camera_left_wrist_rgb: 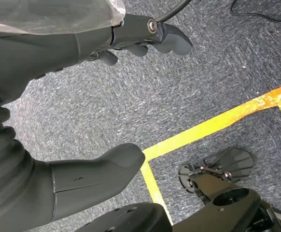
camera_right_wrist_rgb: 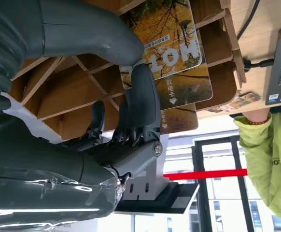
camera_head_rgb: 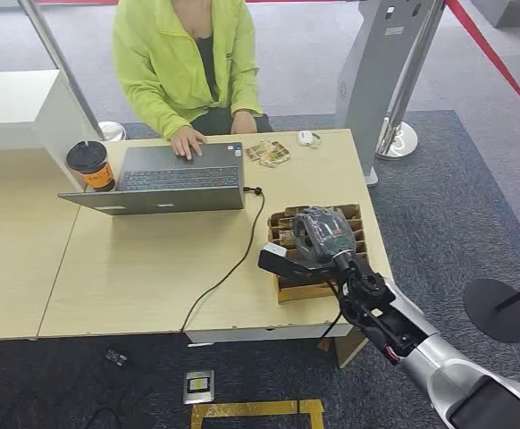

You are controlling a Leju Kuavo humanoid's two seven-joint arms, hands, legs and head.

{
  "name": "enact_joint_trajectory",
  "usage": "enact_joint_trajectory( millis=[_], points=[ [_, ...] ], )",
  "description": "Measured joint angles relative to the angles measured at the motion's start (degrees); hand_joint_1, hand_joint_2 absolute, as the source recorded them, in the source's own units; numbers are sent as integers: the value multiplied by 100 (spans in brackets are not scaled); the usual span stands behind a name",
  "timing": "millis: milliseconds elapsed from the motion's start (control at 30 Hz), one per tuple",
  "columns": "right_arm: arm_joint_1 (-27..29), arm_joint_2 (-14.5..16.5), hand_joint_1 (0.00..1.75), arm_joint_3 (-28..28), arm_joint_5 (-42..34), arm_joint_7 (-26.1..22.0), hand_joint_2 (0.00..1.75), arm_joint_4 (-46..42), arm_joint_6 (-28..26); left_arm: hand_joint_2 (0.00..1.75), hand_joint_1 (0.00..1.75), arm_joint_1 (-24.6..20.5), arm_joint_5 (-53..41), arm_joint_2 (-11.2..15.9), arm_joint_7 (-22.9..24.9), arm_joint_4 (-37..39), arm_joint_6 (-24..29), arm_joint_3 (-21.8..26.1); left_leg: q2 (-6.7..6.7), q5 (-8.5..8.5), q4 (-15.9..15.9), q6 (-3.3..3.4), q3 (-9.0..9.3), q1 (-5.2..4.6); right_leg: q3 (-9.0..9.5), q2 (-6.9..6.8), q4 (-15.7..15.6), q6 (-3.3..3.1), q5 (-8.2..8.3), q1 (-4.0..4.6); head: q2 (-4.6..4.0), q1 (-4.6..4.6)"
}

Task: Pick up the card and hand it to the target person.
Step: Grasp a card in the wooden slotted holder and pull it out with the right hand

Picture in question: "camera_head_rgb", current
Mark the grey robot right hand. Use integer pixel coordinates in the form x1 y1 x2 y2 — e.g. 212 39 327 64
292 206 357 265

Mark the wooden card organizer box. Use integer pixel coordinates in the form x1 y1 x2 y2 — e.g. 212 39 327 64
268 204 371 304

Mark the person's left hand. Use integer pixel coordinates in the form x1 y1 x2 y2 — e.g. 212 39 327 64
231 110 258 136

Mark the person's hand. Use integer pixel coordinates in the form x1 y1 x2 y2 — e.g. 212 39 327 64
231 110 258 136
169 125 208 162

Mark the person's right hand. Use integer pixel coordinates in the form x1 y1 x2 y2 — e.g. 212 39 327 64
169 125 208 162

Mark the person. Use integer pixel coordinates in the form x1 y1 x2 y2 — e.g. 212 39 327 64
111 0 274 162

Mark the wooden table leg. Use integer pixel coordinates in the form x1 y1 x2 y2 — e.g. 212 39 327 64
329 327 369 369

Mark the grey kiosk stand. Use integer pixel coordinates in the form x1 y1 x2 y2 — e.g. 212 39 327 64
335 0 437 188

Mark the grey laptop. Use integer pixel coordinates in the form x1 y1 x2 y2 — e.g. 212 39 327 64
57 141 246 216

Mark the metal floor socket plate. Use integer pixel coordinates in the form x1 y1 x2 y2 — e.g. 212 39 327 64
182 370 215 406

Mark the black stanchion base with pole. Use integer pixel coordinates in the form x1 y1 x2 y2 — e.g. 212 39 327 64
462 274 520 345

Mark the red barrier belt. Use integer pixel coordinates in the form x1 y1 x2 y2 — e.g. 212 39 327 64
445 0 520 129

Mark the small black device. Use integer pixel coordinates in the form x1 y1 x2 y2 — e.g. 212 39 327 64
105 349 129 368

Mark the coffee cup with black lid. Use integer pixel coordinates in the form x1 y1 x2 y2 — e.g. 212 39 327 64
66 139 117 194

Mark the grey platform block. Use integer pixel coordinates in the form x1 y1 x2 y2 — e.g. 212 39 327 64
471 0 520 29

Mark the white cabinet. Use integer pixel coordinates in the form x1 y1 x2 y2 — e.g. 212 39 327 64
0 70 105 194

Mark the black robot wrist cable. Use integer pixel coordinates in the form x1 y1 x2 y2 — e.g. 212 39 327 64
317 281 344 345

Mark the black laptop power cable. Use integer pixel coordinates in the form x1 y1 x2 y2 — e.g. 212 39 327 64
180 186 265 334

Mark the chrome stanchion post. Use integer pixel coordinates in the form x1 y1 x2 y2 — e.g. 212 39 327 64
17 0 127 142
375 0 446 161

